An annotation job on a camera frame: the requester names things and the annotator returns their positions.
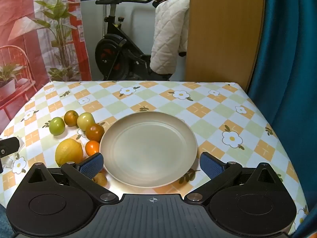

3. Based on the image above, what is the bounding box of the checkered flower tablecloth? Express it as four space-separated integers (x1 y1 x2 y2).
0 81 310 238

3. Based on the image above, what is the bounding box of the large yellow lemon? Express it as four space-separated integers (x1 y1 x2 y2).
55 139 84 166

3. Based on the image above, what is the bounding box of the printed red backdrop cloth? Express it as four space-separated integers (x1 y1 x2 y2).
0 0 92 134

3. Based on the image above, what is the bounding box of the green round fruit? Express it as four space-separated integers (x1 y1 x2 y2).
49 117 66 136

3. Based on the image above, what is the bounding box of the teal curtain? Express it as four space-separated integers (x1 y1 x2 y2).
248 0 317 238

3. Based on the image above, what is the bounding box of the white quilted jacket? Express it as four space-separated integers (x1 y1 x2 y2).
150 0 190 75

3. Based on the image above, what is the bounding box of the wooden board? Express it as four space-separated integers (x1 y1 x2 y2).
185 0 265 91

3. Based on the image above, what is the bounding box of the small yellow-brown fruit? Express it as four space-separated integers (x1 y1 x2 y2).
92 172 108 186

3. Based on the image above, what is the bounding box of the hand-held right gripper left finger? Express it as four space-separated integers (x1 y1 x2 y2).
25 152 119 203

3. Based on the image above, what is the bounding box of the beige round plate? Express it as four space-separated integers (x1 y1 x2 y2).
99 111 198 187

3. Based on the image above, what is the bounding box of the dark red-orange round fruit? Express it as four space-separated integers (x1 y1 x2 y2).
86 123 105 142

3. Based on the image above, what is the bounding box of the black exercise bike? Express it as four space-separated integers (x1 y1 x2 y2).
95 0 189 81

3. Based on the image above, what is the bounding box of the orange-brown round fruit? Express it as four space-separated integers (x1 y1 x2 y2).
64 110 79 127

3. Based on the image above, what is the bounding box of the small orange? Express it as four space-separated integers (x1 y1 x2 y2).
85 140 101 157

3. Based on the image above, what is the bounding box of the yellow-green round fruit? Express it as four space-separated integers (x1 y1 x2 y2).
76 112 95 131

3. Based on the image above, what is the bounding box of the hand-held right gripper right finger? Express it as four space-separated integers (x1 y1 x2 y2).
184 152 284 202

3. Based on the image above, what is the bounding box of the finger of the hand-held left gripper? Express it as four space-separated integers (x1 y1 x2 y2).
0 137 20 158

